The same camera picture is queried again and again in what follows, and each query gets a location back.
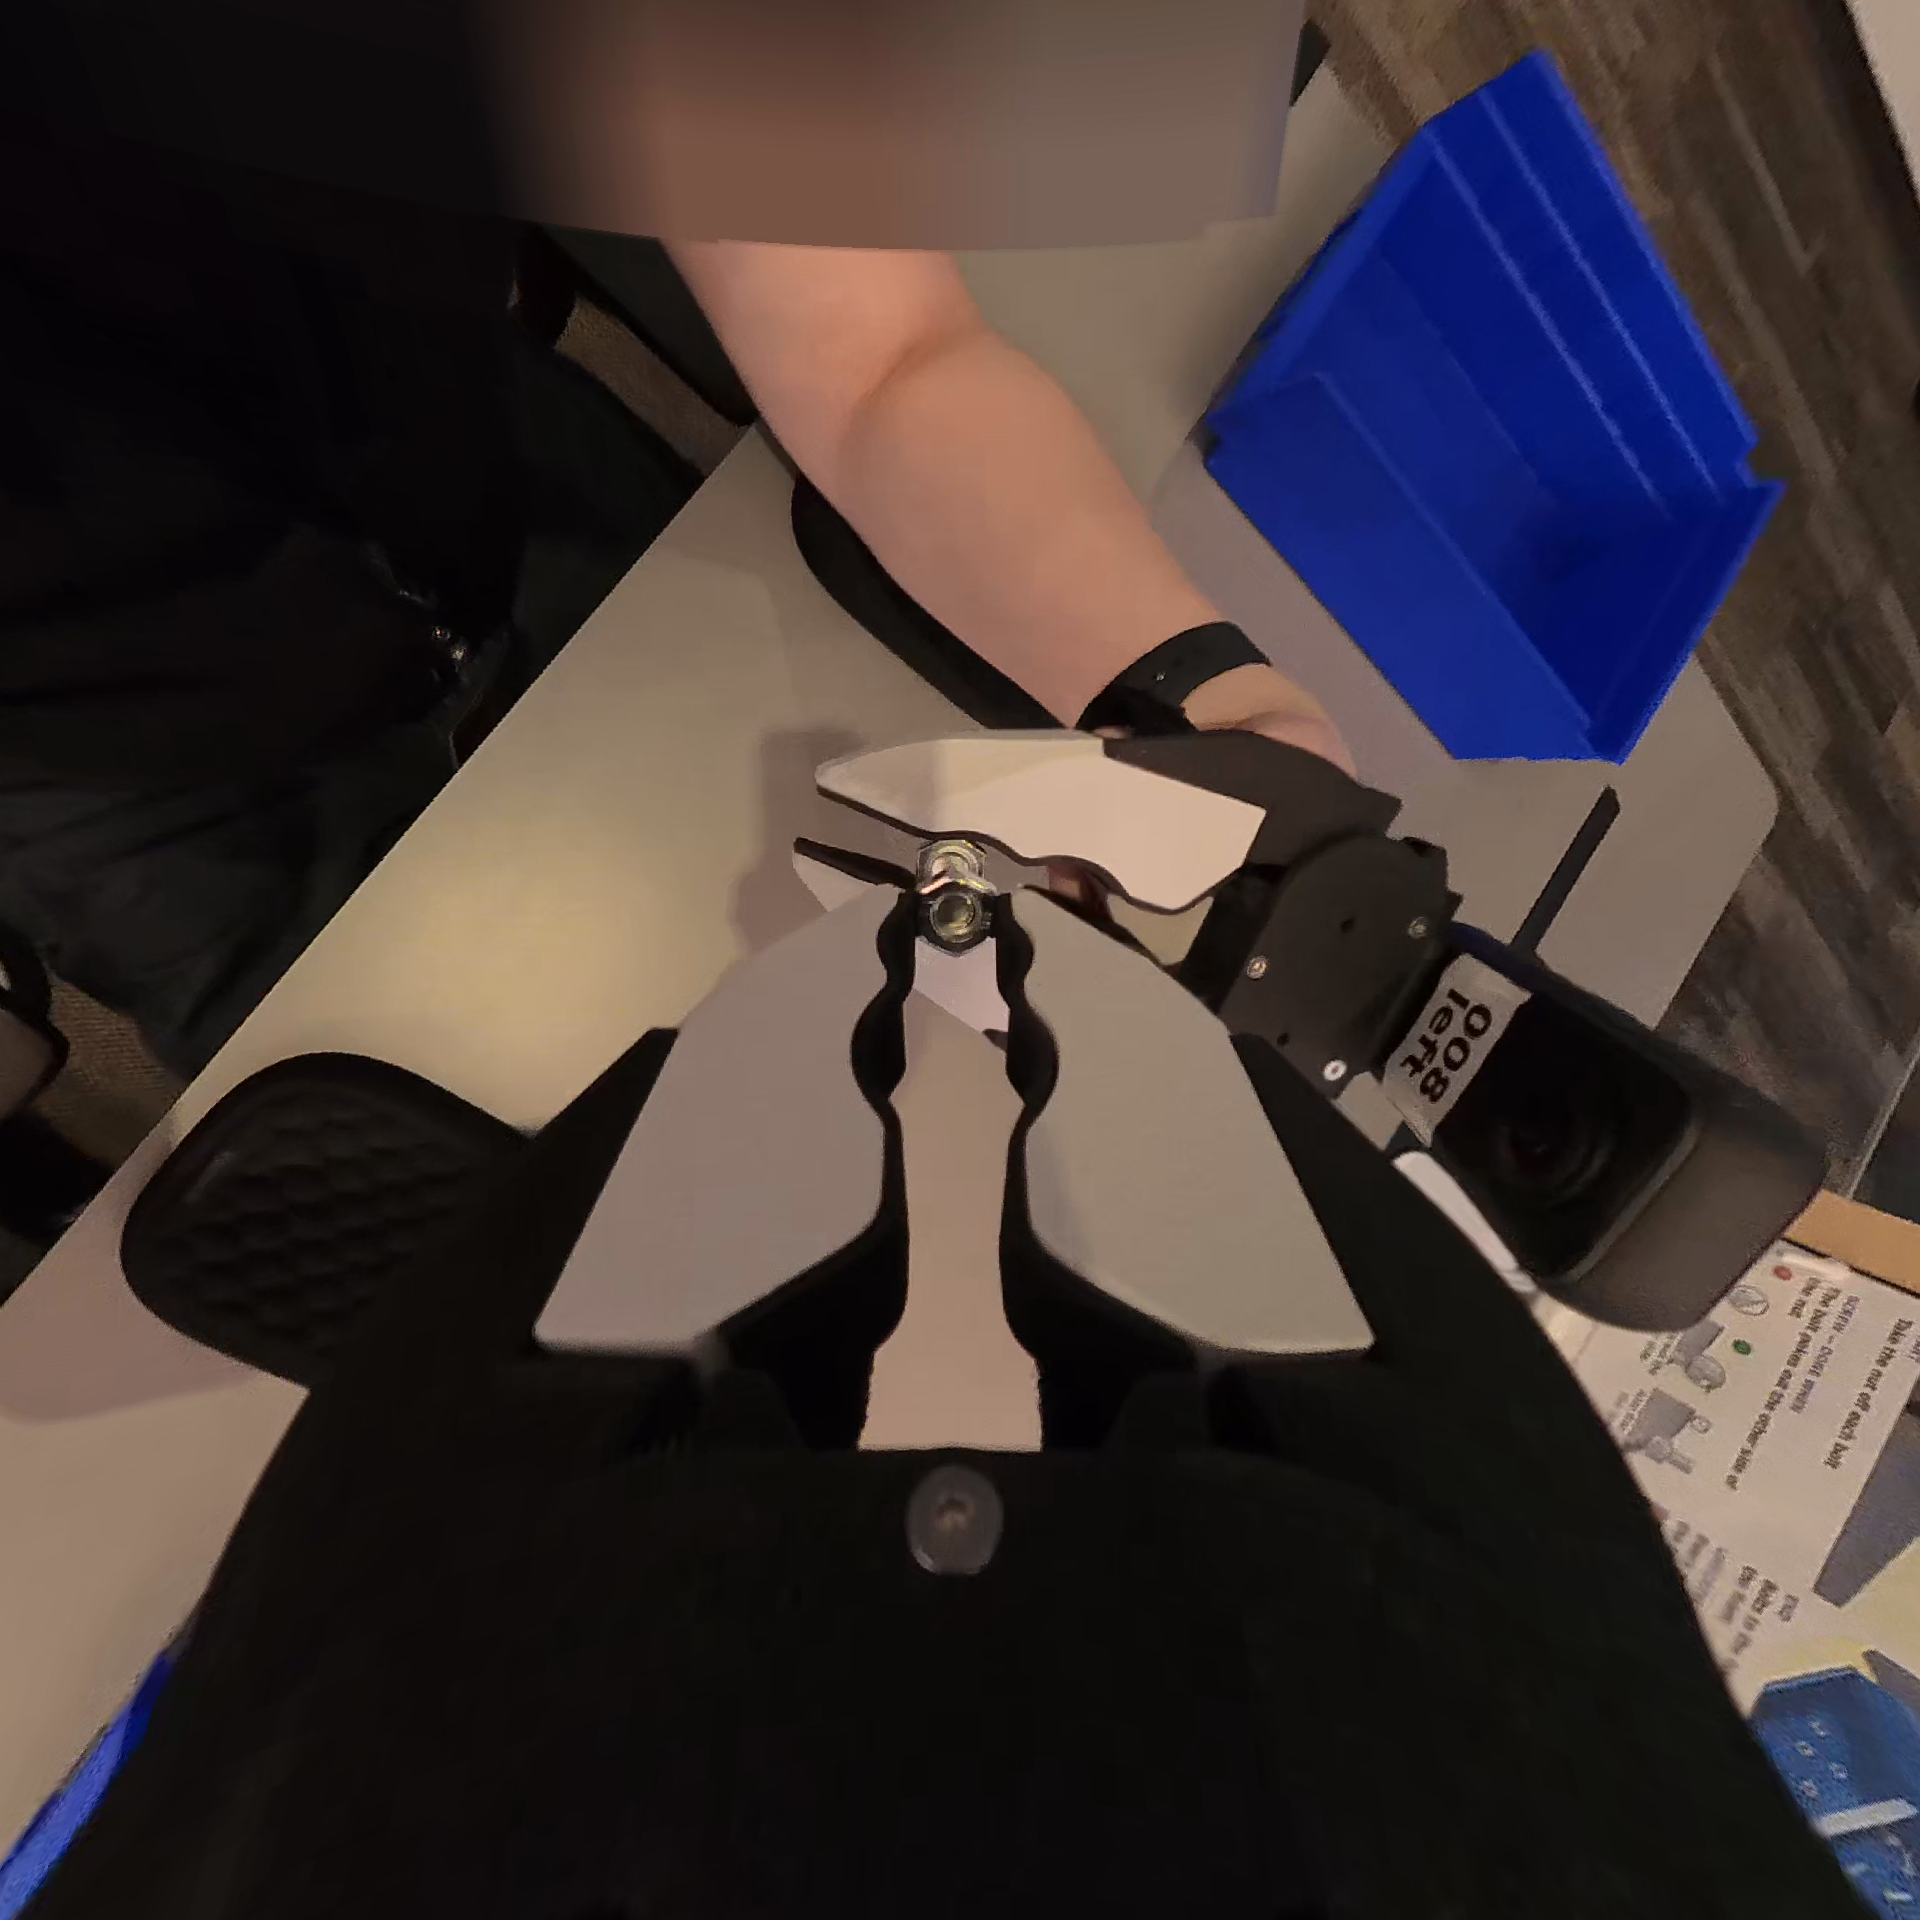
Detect person's left hand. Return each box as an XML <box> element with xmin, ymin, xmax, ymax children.
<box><xmin>1100</xmin><ymin>663</ymin><xmax>1363</xmax><ymax>780</ymax></box>

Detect person's left forearm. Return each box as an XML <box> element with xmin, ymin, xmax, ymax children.
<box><xmin>665</xmin><ymin>239</ymin><xmax>1248</xmax><ymax>727</ymax></box>

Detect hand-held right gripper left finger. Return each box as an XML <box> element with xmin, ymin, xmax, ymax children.
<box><xmin>536</xmin><ymin>890</ymin><xmax>913</xmax><ymax>1366</ymax></box>

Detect blue plastic bin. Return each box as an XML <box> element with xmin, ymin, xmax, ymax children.
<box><xmin>0</xmin><ymin>1648</ymin><xmax>171</xmax><ymax>1920</ymax></box>
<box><xmin>1191</xmin><ymin>50</ymin><xmax>1785</xmax><ymax>766</ymax></box>

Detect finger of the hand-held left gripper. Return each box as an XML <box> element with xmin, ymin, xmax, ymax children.
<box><xmin>812</xmin><ymin>727</ymin><xmax>1270</xmax><ymax>920</ymax></box>
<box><xmin>794</xmin><ymin>837</ymin><xmax>1012</xmax><ymax>1039</ymax></box>

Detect black wristband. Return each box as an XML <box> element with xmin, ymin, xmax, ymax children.
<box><xmin>1078</xmin><ymin>620</ymin><xmax>1273</xmax><ymax>739</ymax></box>

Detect black textured elbow pad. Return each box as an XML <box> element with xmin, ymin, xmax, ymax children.
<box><xmin>121</xmin><ymin>1051</ymin><xmax>536</xmax><ymax>1383</ymax></box>

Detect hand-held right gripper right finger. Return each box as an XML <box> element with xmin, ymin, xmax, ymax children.
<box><xmin>1001</xmin><ymin>901</ymin><xmax>1377</xmax><ymax>1366</ymax></box>

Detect black tape strip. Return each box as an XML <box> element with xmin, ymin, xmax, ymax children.
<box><xmin>1511</xmin><ymin>787</ymin><xmax>1626</xmax><ymax>969</ymax></box>

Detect instruction sheet display board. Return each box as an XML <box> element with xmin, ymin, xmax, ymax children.
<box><xmin>1545</xmin><ymin>1193</ymin><xmax>1920</xmax><ymax>1920</ymax></box>

